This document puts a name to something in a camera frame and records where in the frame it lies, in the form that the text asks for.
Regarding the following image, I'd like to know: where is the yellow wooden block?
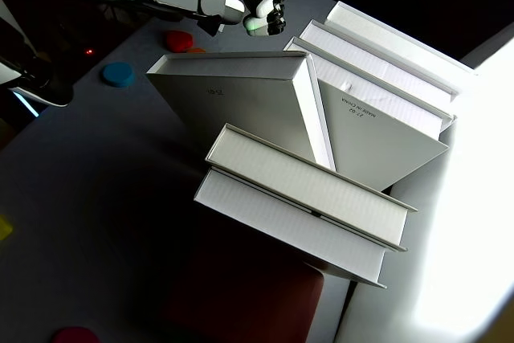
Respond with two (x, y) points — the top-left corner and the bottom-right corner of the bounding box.
(0, 214), (14, 242)

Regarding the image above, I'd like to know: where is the red wooden heart block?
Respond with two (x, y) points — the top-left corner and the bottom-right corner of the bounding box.
(165, 29), (194, 54)

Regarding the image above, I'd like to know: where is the white Fashion India book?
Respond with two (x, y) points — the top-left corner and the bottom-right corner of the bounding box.
(146, 51), (337, 171)

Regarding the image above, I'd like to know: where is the blue wooden round block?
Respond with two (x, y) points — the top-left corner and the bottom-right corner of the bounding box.
(101, 61), (137, 88)

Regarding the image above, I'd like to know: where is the magenta wooden block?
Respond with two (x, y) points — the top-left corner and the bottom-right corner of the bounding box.
(51, 325), (102, 343)

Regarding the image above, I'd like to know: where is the white Special Issue book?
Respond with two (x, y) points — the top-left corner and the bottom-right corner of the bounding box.
(300, 19), (459, 102)

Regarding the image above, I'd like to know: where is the grey table cloth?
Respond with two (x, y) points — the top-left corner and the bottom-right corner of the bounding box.
(0, 0), (354, 343)

